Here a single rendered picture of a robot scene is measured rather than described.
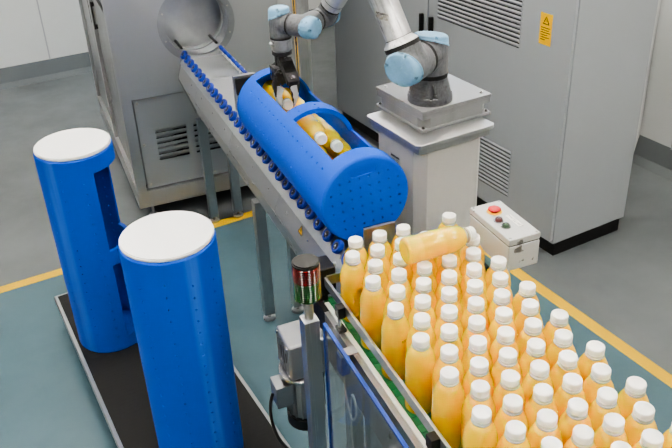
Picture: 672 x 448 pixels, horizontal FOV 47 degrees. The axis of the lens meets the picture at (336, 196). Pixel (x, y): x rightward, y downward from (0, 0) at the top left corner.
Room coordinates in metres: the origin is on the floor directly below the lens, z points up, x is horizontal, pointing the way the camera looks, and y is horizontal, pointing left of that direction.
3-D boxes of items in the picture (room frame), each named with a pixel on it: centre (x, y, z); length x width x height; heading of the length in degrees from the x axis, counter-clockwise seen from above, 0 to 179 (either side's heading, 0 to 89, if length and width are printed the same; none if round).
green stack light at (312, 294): (1.45, 0.07, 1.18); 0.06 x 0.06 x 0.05
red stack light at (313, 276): (1.45, 0.07, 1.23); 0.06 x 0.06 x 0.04
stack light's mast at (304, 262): (1.45, 0.07, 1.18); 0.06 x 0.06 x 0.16
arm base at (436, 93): (2.46, -0.33, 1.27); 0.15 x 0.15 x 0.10
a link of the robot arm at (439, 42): (2.45, -0.33, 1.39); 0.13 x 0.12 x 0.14; 145
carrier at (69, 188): (2.65, 0.97, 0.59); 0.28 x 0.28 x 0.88
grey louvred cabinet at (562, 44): (4.34, -0.77, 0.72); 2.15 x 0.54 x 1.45; 28
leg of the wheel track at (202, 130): (3.80, 0.69, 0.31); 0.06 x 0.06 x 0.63; 22
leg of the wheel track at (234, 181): (3.85, 0.56, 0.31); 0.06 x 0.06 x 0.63; 22
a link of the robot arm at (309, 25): (2.60, 0.08, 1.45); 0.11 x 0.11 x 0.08; 55
